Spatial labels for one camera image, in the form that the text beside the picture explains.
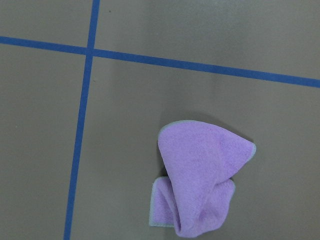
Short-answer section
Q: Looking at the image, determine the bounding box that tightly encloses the purple microfiber cloth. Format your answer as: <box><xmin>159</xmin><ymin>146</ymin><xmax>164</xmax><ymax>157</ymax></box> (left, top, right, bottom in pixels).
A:
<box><xmin>149</xmin><ymin>120</ymin><xmax>256</xmax><ymax>238</ymax></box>

